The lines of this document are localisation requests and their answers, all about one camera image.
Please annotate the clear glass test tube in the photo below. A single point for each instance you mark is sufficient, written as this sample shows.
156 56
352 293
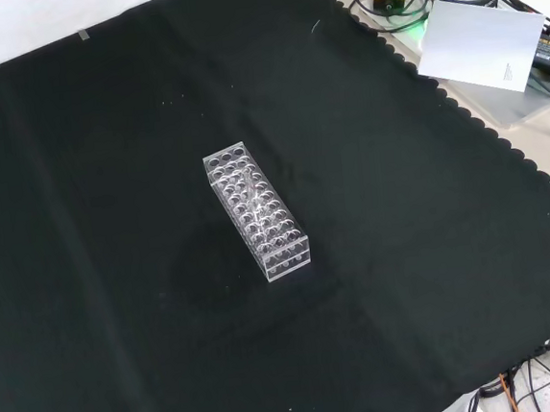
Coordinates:
250 184

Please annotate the clear plastic test tube rack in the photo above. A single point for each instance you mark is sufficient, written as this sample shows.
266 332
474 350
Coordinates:
279 258

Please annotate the black bench cloth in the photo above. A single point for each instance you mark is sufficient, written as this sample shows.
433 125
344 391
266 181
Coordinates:
113 230

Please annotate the grey mounting plate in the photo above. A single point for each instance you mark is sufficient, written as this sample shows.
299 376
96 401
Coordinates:
502 104

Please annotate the pale white board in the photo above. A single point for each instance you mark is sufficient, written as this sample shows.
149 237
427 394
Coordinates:
478 48

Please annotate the clear tape strip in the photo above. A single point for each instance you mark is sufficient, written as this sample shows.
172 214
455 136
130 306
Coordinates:
83 35

